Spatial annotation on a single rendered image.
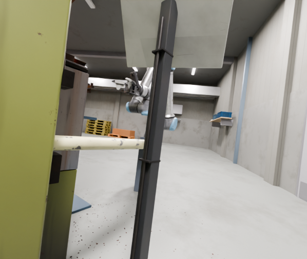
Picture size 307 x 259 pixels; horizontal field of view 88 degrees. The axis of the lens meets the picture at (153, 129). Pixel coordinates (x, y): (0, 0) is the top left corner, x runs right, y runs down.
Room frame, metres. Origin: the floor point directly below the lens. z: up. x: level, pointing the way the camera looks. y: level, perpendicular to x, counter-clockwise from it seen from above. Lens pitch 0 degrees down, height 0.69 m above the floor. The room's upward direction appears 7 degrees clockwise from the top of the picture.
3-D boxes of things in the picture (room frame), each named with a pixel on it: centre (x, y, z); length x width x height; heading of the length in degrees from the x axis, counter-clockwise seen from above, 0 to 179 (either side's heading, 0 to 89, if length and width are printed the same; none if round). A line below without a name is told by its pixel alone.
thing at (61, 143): (0.62, 0.15, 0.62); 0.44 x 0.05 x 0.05; 139
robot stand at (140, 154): (1.83, 0.01, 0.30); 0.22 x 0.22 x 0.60; 81
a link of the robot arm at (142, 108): (1.29, 0.08, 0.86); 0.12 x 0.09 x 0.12; 65
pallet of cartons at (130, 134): (9.35, 1.82, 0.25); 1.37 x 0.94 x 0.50; 81
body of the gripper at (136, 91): (1.15, 0.18, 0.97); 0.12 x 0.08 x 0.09; 139
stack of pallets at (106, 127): (9.64, 3.33, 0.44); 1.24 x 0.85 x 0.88; 81
